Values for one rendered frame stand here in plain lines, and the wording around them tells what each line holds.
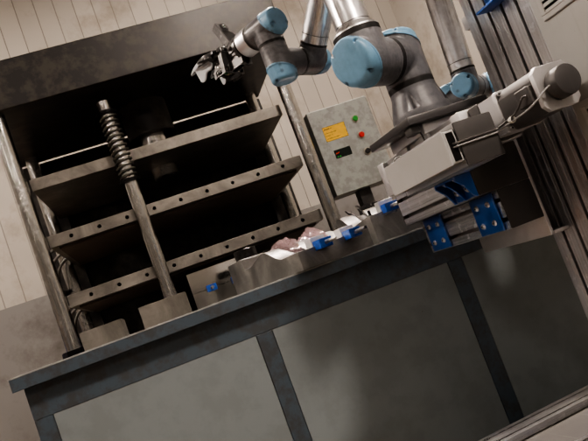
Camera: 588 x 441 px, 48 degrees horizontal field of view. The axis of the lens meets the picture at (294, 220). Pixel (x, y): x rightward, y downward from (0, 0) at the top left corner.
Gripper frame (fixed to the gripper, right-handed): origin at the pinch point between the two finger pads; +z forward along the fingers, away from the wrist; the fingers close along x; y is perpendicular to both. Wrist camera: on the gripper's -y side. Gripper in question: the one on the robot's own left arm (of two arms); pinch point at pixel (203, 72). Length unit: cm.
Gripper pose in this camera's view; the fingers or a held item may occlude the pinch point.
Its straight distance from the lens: 205.5
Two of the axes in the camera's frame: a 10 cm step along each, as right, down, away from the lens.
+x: 7.3, -0.6, 6.8
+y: 2.5, 9.5, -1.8
